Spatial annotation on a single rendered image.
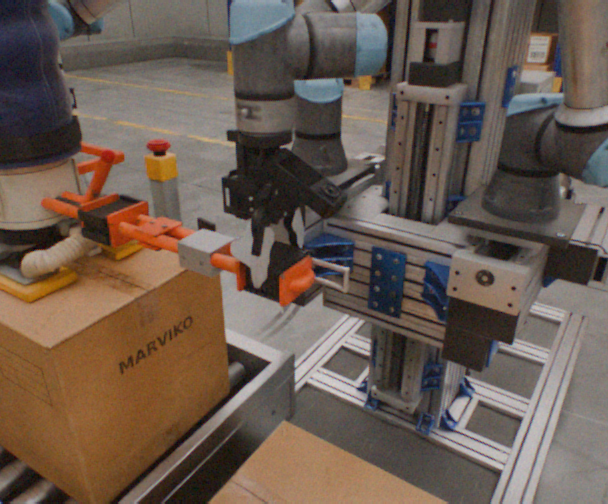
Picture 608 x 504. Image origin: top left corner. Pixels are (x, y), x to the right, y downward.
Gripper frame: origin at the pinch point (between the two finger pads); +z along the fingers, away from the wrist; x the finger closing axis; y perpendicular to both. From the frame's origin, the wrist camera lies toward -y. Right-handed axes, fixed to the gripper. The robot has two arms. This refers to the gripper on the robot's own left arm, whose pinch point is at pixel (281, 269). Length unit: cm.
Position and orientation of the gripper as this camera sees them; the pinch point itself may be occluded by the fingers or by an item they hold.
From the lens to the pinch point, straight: 75.3
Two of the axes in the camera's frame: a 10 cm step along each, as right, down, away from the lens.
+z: 0.0, 8.9, 4.6
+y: -8.4, -2.5, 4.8
